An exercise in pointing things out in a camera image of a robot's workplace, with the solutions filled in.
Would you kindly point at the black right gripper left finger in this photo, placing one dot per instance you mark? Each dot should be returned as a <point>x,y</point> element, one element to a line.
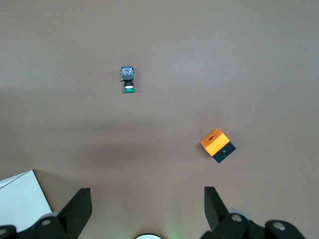
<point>76,214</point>

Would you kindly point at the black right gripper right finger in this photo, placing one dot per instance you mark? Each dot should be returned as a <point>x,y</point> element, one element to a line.
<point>215,211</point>

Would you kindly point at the white drawer cabinet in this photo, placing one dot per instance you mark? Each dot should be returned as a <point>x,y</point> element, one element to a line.
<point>22,196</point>

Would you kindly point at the orange black button box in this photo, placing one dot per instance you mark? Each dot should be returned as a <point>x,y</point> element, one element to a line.
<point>214,142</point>

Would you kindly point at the green push button switch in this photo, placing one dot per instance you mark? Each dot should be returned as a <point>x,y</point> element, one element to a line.
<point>127,74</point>

